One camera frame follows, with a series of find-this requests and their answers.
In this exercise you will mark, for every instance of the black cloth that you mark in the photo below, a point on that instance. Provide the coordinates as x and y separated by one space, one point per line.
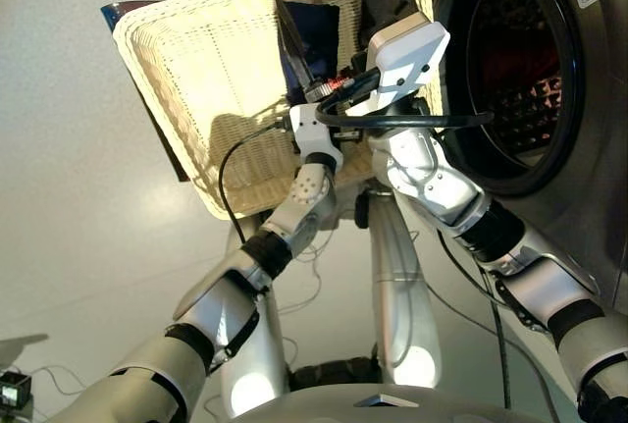
380 6

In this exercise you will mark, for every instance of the navy blue cloth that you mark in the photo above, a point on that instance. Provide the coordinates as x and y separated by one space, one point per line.
319 35

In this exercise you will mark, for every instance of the pale woven basket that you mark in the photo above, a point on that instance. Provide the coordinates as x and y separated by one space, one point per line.
196 74

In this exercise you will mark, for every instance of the grey washing machine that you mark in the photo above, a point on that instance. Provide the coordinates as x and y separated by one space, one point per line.
598 123

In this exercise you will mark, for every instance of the silver robot leg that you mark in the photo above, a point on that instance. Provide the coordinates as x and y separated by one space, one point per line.
402 295
257 344

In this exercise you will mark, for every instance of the black robot waist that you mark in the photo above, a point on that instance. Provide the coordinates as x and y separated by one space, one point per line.
338 371

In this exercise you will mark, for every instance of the silver robot torso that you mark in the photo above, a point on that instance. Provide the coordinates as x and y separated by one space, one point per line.
392 410

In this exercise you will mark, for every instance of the small black box device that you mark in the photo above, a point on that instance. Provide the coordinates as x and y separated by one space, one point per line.
15 391

